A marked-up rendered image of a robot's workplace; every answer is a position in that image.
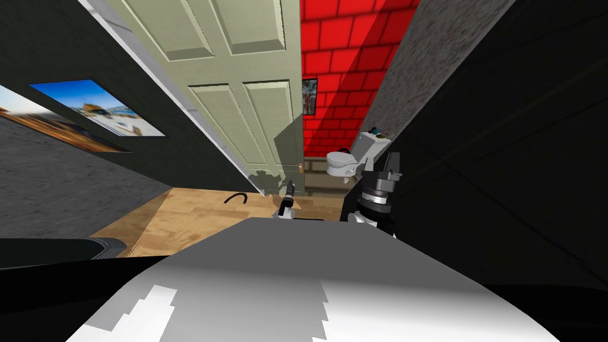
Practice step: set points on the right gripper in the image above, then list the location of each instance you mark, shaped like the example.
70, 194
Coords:
381, 182

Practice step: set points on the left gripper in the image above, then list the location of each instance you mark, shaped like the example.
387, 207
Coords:
289, 190

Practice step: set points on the white toilet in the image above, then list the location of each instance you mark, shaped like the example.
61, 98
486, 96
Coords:
349, 159

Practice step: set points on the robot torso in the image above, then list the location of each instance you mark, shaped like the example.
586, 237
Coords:
294, 285

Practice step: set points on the pale green panelled door leaf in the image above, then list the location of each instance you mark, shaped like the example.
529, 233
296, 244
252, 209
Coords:
237, 95

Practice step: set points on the small dark framed wall picture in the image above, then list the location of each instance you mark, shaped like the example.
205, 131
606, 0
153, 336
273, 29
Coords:
309, 96

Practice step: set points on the blue sky wall picture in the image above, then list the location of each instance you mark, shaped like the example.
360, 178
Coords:
102, 109

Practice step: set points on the orange landscape wall picture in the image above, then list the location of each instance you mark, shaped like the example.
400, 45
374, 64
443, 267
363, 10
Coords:
42, 121

